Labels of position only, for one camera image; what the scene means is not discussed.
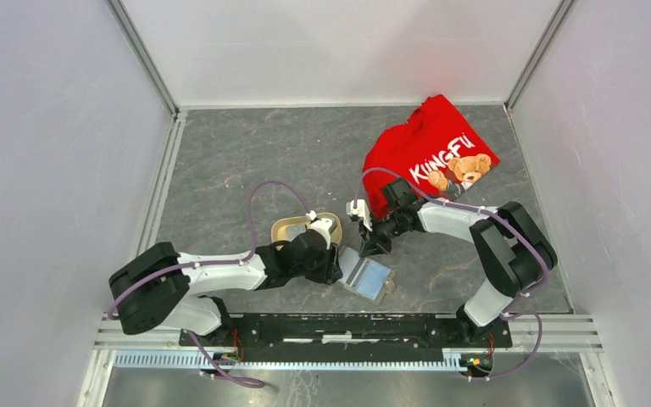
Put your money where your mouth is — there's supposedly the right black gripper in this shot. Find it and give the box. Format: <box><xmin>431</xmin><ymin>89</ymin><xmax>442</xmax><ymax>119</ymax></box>
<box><xmin>359</xmin><ymin>209</ymin><xmax>405</xmax><ymax>259</ymax></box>

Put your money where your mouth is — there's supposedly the beige oval tray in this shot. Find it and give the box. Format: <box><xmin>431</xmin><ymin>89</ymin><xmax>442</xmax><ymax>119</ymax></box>
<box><xmin>270</xmin><ymin>212</ymin><xmax>342</xmax><ymax>244</ymax></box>

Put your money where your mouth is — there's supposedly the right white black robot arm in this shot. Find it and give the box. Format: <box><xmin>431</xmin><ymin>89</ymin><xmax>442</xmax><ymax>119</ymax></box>
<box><xmin>346</xmin><ymin>178</ymin><xmax>558</xmax><ymax>346</ymax></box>

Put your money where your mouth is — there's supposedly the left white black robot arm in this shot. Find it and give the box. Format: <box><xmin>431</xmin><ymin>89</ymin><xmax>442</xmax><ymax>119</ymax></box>
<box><xmin>107</xmin><ymin>229</ymin><xmax>342</xmax><ymax>346</ymax></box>

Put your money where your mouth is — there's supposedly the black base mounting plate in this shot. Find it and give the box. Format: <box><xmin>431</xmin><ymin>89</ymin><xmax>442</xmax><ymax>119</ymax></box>
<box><xmin>198</xmin><ymin>313</ymin><xmax>513</xmax><ymax>363</ymax></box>

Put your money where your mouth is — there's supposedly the red kung fu t-shirt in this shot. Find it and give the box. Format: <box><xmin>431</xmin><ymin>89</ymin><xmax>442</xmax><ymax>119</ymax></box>
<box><xmin>363</xmin><ymin>95</ymin><xmax>500</xmax><ymax>218</ymax></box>

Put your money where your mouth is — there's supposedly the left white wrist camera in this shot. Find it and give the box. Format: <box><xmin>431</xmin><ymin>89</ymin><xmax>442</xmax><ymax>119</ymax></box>
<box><xmin>306</xmin><ymin>210</ymin><xmax>342</xmax><ymax>246</ymax></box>

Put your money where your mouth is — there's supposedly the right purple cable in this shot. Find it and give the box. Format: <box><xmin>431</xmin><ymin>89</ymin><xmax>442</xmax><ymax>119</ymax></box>
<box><xmin>353</xmin><ymin>167</ymin><xmax>551</xmax><ymax>382</ymax></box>

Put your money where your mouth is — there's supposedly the aluminium frame rail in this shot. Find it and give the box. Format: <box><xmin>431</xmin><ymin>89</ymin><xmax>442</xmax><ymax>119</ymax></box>
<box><xmin>94</xmin><ymin>315</ymin><xmax>603</xmax><ymax>372</ymax></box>

